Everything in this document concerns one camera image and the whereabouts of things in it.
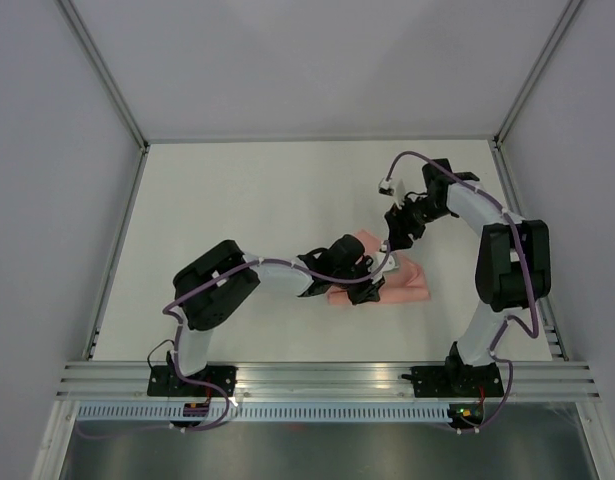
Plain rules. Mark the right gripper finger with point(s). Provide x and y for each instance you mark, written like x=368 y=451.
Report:
x=412 y=232
x=397 y=228

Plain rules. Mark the left aluminium frame post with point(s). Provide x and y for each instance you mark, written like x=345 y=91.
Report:
x=87 y=43

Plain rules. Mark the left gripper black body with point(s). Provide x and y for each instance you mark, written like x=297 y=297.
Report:
x=362 y=269

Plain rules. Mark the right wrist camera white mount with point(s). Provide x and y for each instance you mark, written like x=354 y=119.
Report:
x=394 y=189

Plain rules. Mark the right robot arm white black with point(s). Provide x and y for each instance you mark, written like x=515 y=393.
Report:
x=513 y=267

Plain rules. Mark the pink cloth napkin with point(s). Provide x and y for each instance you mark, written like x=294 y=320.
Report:
x=407 y=285

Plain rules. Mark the aluminium mounting rail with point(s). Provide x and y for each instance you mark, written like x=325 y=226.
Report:
x=556 y=381

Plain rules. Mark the right aluminium frame post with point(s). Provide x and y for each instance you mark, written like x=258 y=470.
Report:
x=548 y=51

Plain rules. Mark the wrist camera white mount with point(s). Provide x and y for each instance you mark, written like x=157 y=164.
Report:
x=394 y=189
x=387 y=260

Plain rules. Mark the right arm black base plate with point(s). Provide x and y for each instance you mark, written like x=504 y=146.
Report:
x=460 y=382

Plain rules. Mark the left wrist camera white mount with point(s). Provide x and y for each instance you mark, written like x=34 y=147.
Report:
x=387 y=260

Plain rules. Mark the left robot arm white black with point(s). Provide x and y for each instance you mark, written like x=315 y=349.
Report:
x=210 y=289

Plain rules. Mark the white slotted cable duct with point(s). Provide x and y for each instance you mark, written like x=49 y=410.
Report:
x=290 y=412

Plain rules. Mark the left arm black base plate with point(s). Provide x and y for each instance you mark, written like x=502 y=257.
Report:
x=164 y=382

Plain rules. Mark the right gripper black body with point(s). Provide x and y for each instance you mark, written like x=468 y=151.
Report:
x=422 y=211

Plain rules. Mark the aluminium frame post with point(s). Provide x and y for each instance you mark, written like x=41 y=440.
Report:
x=548 y=51
x=87 y=43

